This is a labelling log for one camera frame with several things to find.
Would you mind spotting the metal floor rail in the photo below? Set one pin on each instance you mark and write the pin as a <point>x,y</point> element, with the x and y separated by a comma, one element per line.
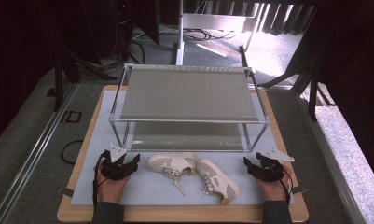
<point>330,161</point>
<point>29,161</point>

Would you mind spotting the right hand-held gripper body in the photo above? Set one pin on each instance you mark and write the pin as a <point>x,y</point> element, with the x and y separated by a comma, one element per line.
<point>268,172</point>

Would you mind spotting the metal shoe rack grey shelves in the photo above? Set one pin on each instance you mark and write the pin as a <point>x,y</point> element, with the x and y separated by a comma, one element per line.
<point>187,93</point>

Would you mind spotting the black stand legs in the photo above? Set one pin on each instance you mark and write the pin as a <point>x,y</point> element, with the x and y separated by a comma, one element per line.
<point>58,87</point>
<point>312,99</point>

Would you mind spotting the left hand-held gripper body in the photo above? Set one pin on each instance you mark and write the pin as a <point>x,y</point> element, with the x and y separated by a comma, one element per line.
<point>114,171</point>

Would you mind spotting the person's left hand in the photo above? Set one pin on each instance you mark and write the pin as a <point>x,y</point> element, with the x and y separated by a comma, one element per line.
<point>111,189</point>

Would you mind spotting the black floor outlet plate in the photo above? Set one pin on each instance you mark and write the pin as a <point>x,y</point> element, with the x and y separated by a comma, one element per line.
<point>71,116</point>

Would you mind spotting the black tape strip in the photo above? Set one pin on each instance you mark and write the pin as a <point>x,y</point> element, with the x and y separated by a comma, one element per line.
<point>299,189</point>
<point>66,191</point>

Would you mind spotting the person's right hand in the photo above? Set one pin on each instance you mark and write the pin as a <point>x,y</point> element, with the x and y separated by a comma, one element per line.
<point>273,191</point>

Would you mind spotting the beige sneaker with orange heel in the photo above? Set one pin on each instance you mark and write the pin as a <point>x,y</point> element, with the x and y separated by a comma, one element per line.
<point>172,164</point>
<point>217,183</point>

